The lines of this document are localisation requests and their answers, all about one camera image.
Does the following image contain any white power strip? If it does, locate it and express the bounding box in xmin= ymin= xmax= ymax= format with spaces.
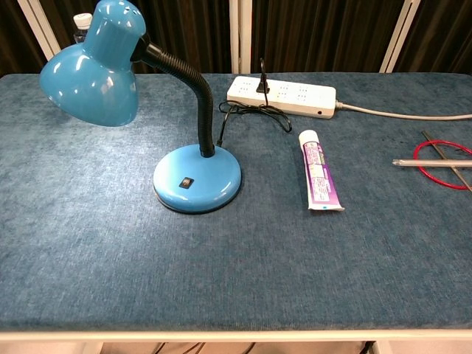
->
xmin=226 ymin=76 xmax=337 ymax=119

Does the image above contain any white frame post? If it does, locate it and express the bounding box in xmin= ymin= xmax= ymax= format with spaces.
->
xmin=17 ymin=0 xmax=62 ymax=62
xmin=379 ymin=0 xmax=421 ymax=74
xmin=228 ymin=0 xmax=254 ymax=74

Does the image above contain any grey power strip cable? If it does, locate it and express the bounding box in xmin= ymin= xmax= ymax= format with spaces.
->
xmin=334 ymin=101 xmax=472 ymax=122

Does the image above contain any clear plastic tube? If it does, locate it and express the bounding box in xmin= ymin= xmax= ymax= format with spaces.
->
xmin=392 ymin=157 xmax=472 ymax=169

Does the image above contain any thin metal rod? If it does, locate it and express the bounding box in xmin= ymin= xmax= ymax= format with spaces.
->
xmin=421 ymin=131 xmax=472 ymax=192

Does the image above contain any clear plastic water bottle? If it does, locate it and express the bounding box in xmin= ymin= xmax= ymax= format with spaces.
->
xmin=72 ymin=13 xmax=93 ymax=47

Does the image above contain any red thin ring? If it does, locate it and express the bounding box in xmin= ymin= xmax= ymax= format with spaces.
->
xmin=413 ymin=139 xmax=472 ymax=191

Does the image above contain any white purple toothpaste tube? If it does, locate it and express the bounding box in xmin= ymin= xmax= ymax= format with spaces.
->
xmin=297 ymin=129 xmax=346 ymax=212

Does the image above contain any black cable bundle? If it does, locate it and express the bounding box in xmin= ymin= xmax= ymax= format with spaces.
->
xmin=150 ymin=341 xmax=207 ymax=354

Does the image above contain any black pleated curtain panel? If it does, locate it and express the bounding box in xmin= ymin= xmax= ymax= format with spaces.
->
xmin=396 ymin=0 xmax=472 ymax=74
xmin=250 ymin=0 xmax=388 ymax=74
xmin=0 ymin=0 xmax=47 ymax=77
xmin=47 ymin=0 xmax=233 ymax=74

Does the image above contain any blue fabric table cover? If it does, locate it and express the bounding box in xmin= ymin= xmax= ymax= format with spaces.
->
xmin=0 ymin=72 xmax=472 ymax=333

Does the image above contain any blue gooseneck desk lamp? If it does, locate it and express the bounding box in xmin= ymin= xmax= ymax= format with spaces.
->
xmin=38 ymin=0 xmax=243 ymax=215

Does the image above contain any black lamp cord with plug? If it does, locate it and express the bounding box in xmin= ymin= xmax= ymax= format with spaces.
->
xmin=217 ymin=58 xmax=293 ymax=148

